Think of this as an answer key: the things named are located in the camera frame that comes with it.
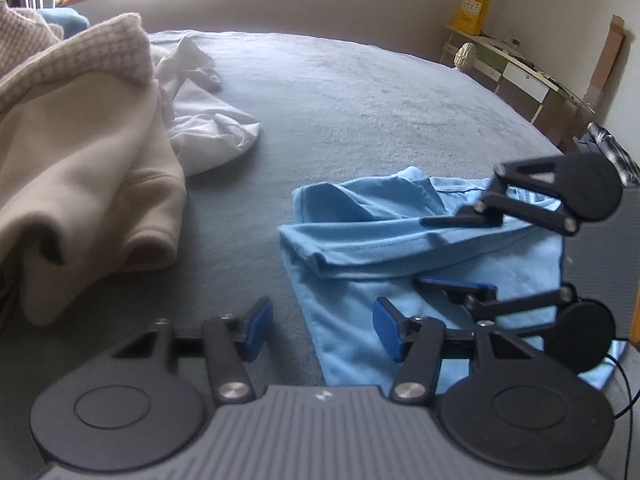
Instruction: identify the light blue printed T-shirt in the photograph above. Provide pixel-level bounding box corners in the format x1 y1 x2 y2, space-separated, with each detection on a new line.
277 166 626 391

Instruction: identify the white wooden desk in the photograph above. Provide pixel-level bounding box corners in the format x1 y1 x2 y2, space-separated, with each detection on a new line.
440 25 596 151

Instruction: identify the beige sweatshirt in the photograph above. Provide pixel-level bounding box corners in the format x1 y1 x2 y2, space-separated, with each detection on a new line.
0 12 188 328

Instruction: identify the teal blue cloth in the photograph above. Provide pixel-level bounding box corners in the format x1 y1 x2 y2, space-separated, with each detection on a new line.
35 7 92 37

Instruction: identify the white round ribbed object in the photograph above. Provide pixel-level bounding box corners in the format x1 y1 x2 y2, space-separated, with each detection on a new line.
452 41 477 70

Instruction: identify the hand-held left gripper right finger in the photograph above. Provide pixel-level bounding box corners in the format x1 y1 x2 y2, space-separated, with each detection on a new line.
372 296 538 403

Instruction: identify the long cardboard box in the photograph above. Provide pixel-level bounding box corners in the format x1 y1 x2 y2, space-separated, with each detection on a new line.
582 14 626 111

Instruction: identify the plaid shirt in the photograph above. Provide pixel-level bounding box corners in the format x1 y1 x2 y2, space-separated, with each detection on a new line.
580 122 640 186

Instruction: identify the yellow box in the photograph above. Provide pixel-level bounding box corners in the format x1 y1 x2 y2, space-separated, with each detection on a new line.
452 0 492 36

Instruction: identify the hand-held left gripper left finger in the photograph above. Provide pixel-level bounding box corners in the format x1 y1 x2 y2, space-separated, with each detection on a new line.
112 296 275 403

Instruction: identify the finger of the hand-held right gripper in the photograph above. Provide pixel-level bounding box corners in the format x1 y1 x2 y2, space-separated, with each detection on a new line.
412 275 578 345
420 155 581 236

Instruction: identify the thin black cable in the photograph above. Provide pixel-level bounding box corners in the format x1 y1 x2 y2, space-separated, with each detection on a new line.
600 340 640 480

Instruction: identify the pale pink knit sweater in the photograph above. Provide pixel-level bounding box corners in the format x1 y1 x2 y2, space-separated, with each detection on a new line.
0 0 66 80

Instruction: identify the white shirt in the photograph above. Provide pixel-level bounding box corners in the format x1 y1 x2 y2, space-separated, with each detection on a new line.
147 34 262 177

